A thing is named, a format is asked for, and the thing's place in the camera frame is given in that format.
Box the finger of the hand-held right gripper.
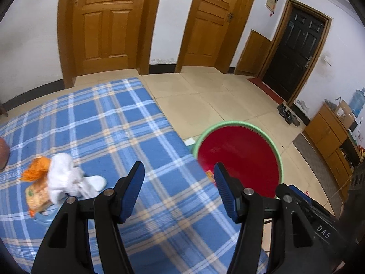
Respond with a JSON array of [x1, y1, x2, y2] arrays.
[[289, 185, 312, 204]]

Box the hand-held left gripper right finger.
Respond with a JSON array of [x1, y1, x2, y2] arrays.
[[214, 162, 328, 274]]

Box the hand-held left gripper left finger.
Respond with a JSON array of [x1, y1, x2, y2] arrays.
[[31, 161, 146, 274]]

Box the red basin with green rim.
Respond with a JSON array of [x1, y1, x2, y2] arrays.
[[192, 121, 284, 200]]

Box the grey floor mat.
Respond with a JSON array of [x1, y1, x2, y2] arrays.
[[293, 133, 343, 216]]

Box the wooden cabinet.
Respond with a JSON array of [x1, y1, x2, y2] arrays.
[[303, 103, 361, 203]]

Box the white cloth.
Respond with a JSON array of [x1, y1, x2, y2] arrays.
[[47, 153, 107, 204]]

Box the blue plaid tablecloth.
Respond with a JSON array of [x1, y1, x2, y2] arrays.
[[0, 77, 270, 274]]

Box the white microwave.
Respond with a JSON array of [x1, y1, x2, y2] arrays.
[[348, 118, 362, 134]]

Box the light blue plastic container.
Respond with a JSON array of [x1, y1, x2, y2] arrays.
[[33, 204, 62, 226]]

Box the cardboard box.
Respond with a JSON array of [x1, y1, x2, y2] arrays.
[[334, 100, 355, 130]]

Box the orange printed snack packet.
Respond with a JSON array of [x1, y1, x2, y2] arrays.
[[25, 181, 53, 216]]

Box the orange mesh net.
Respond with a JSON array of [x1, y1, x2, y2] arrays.
[[22, 157, 53, 182]]

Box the blue water bottle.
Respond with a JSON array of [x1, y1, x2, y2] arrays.
[[351, 88, 365, 117]]

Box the round orange fruit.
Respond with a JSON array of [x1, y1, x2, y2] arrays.
[[0, 138, 10, 172]]

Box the black entrance door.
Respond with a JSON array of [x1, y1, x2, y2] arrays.
[[258, 0, 333, 107]]

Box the narrow wooden panel door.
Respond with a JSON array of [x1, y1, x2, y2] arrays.
[[175, 0, 261, 75]]

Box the wide wooden panel door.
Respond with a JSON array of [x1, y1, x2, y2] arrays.
[[57, 0, 166, 89]]

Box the small wooden wall panel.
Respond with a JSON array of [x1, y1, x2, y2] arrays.
[[234, 29, 273, 77]]

